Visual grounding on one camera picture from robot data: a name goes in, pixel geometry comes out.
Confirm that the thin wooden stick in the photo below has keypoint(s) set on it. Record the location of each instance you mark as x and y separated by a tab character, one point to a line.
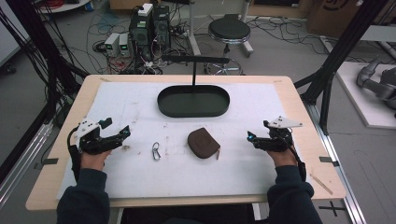
321	184

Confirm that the black tape strip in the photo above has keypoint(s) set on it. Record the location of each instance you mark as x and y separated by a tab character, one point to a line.
49	161
328	160

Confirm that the cardboard box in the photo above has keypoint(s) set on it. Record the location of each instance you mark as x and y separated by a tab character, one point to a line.
330	18

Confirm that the brown zip pouch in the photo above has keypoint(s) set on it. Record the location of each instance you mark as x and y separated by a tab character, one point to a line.
202	143

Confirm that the person's left hand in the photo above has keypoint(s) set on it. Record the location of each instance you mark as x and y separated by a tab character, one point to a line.
93	161

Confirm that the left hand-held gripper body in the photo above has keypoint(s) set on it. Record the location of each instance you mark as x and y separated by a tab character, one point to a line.
93	143

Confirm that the person's right hand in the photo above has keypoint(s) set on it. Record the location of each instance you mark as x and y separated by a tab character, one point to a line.
284	158

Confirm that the black round stool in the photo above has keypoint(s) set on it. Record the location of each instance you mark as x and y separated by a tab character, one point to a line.
229	29

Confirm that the white floor platform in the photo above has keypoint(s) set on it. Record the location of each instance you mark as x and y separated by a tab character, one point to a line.
361	102

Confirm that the aluminium rail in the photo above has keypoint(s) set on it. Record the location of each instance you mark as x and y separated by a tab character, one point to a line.
339	174
21	161

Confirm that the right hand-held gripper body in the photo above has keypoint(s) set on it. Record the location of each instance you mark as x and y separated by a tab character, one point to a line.
277	141

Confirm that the white table leg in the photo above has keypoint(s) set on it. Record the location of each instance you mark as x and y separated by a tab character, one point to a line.
193	28

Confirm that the grey power supply unit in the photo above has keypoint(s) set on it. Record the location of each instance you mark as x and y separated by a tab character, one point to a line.
124	45
111	43

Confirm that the white table mat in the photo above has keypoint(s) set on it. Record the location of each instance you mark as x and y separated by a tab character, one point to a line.
174	174

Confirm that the black tape cross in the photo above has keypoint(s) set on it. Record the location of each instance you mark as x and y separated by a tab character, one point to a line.
332	208

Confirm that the black computer tower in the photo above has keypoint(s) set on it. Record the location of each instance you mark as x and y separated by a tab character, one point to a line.
149	28

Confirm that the black metal frame post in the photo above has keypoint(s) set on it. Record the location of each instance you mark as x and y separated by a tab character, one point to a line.
342	49

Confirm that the silver carabiner clip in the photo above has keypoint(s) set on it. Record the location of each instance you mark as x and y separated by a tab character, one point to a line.
156	151

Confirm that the black oval tray with hanger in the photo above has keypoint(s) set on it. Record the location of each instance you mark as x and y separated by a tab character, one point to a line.
193	104

